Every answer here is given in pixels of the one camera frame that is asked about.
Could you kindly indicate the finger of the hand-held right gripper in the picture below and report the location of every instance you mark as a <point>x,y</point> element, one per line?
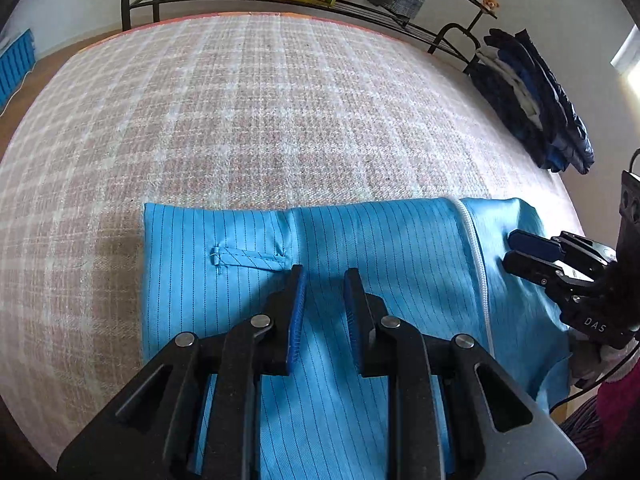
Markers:
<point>525,265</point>
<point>532,242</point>

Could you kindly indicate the window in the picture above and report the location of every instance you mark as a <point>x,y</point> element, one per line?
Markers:
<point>630,55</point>

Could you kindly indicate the person's striped pants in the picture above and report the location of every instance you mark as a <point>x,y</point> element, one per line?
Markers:
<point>590,430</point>

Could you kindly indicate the person's right hand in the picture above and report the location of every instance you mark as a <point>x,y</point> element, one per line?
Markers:
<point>592,360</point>

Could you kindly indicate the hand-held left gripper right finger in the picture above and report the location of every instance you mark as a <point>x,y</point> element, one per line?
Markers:
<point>354,320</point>

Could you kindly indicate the person's right forearm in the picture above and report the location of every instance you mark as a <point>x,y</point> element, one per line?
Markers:
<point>620,390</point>

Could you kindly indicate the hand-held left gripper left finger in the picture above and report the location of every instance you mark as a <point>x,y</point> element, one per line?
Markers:
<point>296,320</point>

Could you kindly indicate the black metal rack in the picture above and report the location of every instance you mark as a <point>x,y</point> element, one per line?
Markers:
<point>126,10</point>

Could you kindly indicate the blue striped coat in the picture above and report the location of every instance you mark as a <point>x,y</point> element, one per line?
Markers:
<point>400,245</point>

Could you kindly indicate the orange bed sheet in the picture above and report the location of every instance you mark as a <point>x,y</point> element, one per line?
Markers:
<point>210,17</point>

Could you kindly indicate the pink plaid blanket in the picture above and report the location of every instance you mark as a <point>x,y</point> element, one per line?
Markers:
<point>250,120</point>

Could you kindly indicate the small bear ornament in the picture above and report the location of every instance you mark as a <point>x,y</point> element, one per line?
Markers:
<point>490,2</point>

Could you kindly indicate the pile of dark blue clothes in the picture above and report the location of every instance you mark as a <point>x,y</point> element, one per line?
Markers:
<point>540,120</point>

